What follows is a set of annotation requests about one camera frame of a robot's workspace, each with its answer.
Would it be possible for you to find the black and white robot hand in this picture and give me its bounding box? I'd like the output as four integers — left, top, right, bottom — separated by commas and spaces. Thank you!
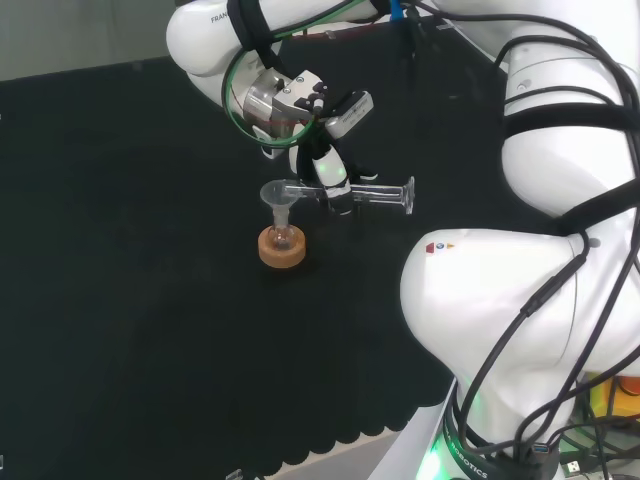
287, 142, 379, 218

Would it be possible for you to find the silver wrist mounting bracket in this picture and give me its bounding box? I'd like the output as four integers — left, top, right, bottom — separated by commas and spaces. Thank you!
243, 69, 329, 137

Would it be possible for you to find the yellow stop button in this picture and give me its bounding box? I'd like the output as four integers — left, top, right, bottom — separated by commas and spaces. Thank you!
588, 372, 640, 417

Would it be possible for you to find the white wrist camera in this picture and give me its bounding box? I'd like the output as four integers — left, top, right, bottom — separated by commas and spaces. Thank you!
323, 89, 376, 139

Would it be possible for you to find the green cable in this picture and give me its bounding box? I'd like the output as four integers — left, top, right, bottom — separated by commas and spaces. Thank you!
221, 0, 382, 150

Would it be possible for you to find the black bench cloth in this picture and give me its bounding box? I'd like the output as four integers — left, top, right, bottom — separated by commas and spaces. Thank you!
0, 22, 511, 476

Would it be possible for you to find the clear glass graduated cylinder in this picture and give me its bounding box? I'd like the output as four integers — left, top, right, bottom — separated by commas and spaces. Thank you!
282, 175, 417, 217

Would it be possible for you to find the cork ring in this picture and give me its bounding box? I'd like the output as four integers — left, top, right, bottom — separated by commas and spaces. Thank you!
257, 225, 307, 270

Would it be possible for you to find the clear plastic funnel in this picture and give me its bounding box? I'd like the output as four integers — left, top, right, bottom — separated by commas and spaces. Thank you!
259, 180, 302, 226

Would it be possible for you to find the grey background panel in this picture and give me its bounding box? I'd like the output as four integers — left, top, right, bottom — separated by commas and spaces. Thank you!
0, 0, 174, 82

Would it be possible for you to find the black cable with connector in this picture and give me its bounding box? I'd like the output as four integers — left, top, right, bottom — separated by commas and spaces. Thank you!
457, 232, 592, 447

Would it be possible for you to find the small glass round-bottom flask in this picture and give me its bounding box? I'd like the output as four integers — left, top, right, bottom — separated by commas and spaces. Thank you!
266, 209, 296, 252

